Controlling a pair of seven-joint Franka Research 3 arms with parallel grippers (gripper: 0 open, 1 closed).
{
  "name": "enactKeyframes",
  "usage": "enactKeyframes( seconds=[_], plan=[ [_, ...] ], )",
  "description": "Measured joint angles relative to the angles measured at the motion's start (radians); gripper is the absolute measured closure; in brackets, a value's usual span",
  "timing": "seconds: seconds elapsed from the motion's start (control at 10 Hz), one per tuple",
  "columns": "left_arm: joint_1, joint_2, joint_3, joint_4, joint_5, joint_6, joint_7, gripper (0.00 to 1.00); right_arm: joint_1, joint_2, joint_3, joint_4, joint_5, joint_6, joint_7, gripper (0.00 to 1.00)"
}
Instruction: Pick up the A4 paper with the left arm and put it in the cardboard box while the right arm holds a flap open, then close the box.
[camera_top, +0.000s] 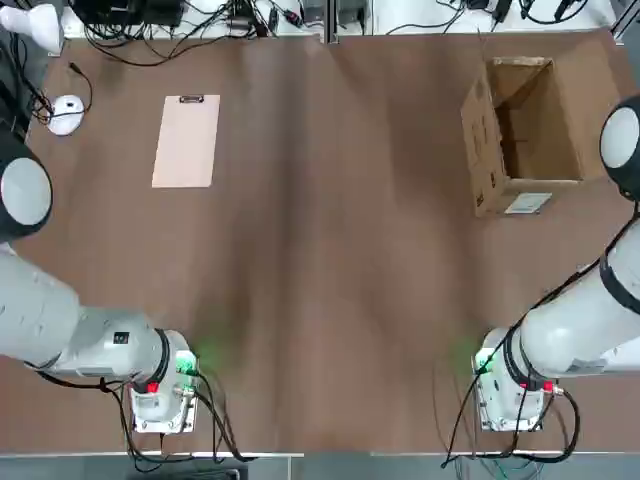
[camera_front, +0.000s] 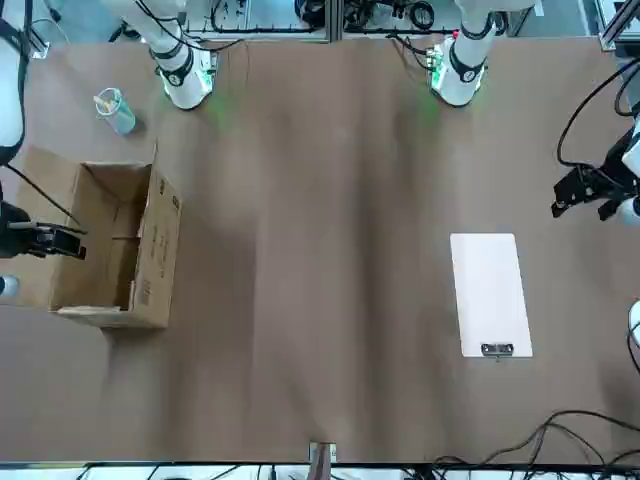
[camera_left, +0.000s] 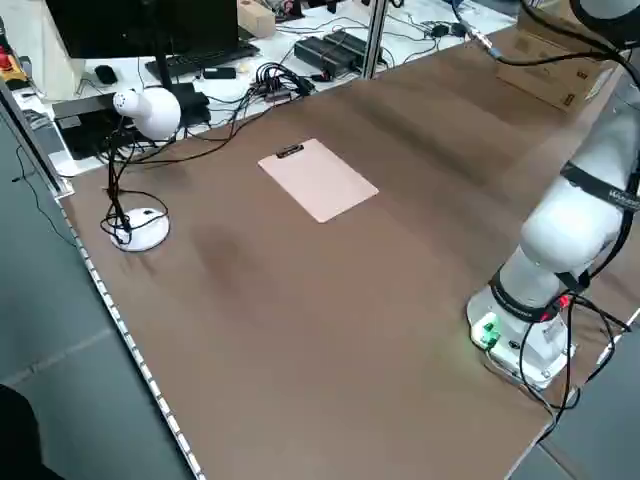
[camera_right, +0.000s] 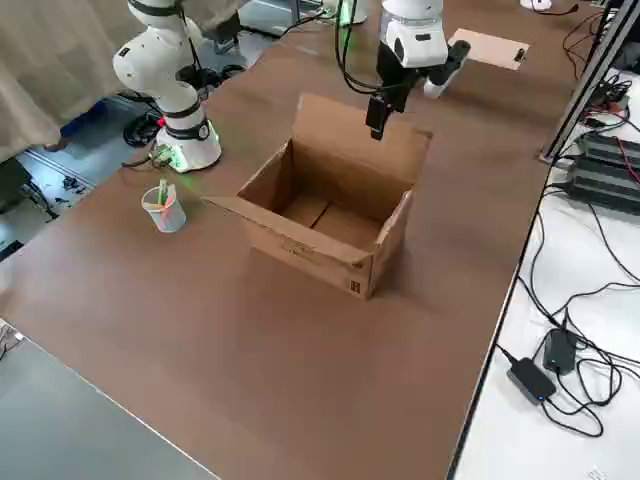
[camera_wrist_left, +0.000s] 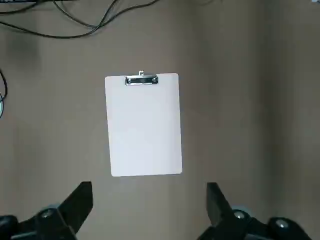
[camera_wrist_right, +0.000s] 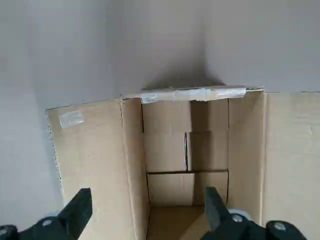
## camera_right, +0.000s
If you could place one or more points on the green pen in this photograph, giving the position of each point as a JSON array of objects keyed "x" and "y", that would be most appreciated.
[{"x": 163, "y": 192}]

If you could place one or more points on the brown cardboard box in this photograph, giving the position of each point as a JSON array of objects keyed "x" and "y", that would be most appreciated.
[{"x": 300, "y": 250}]

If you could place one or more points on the aluminium frame post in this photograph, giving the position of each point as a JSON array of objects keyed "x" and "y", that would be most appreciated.
[{"x": 590, "y": 70}]

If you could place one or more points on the flat black power adapter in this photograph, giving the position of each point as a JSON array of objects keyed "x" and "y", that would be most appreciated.
[{"x": 532, "y": 380}]

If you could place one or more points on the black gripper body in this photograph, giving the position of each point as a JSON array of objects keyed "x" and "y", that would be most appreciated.
[{"x": 392, "y": 75}]

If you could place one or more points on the black usb hub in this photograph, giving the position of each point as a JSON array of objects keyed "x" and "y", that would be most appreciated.
[{"x": 612, "y": 97}]

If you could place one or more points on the pink pen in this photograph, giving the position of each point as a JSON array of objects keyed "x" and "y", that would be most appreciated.
[{"x": 171, "y": 199}]

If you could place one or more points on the ribbed black power brick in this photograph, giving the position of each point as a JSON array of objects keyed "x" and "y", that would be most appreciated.
[
  {"x": 605, "y": 185},
  {"x": 610, "y": 147}
]

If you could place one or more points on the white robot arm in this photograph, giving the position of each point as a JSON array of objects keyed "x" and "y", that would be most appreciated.
[
  {"x": 356, "y": 12},
  {"x": 155, "y": 75}
]

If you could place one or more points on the clear plastic cup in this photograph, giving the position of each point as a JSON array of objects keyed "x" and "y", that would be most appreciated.
[{"x": 167, "y": 220}]

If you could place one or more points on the beige curtain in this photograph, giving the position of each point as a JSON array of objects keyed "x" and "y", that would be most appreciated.
[{"x": 50, "y": 60}]

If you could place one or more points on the black power adapter block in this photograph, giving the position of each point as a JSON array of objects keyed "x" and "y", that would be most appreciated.
[{"x": 559, "y": 350}]

